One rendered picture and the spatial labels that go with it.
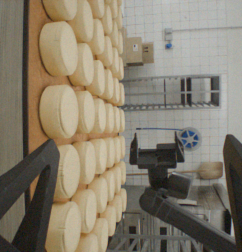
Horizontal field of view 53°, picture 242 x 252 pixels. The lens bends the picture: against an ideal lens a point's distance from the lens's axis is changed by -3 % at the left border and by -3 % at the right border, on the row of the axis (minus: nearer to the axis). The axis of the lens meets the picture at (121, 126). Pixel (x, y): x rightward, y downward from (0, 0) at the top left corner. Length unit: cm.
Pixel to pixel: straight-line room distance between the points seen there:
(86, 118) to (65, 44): 9
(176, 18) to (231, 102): 166
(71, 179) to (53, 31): 13
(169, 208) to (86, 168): 47
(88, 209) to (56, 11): 21
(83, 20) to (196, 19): 424
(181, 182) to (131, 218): 307
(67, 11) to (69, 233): 20
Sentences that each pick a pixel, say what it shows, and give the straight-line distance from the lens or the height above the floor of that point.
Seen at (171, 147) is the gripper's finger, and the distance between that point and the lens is 68.
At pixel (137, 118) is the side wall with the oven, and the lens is 436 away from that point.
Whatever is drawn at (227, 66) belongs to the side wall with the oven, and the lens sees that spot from 447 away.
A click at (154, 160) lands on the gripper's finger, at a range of 65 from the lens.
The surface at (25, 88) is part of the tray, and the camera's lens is 21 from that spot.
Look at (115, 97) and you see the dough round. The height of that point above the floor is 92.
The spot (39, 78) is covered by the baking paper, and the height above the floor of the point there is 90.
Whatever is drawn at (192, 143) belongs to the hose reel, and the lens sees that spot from 429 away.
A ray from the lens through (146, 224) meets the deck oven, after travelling 381.
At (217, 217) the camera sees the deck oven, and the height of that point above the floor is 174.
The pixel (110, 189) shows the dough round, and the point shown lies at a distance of 40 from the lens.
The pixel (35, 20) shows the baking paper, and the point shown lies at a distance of 24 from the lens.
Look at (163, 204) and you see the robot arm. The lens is 72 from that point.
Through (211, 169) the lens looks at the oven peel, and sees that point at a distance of 455.
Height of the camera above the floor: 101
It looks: 10 degrees down
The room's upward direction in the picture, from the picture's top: 89 degrees clockwise
